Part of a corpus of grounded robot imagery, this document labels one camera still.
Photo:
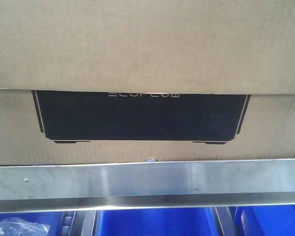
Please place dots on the brown cardboard box black print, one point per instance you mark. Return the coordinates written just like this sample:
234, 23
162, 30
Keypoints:
148, 46

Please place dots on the grey shelf upright right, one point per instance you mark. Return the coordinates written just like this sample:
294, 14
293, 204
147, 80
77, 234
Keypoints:
224, 222

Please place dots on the grey shelf upright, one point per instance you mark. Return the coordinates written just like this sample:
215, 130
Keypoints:
78, 223
224, 222

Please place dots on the grey shelf upright left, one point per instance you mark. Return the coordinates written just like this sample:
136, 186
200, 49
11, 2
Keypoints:
78, 223

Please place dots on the blue plastic bin middle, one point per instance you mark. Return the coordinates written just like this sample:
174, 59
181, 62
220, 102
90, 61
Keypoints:
156, 222

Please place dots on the blue plastic bin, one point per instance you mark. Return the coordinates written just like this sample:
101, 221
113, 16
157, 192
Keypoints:
54, 219
276, 220
156, 222

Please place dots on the blue plastic bin left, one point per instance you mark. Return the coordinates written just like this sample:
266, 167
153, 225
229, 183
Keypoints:
54, 219

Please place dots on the blue plastic bin right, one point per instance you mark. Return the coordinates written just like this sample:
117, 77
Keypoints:
276, 220

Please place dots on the clear plastic bag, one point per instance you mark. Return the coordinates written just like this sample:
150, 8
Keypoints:
19, 227

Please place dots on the small blue object behind rail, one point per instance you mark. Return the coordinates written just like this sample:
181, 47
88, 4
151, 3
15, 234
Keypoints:
151, 159

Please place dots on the metal shelf front rail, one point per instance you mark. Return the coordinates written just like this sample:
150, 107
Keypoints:
147, 185

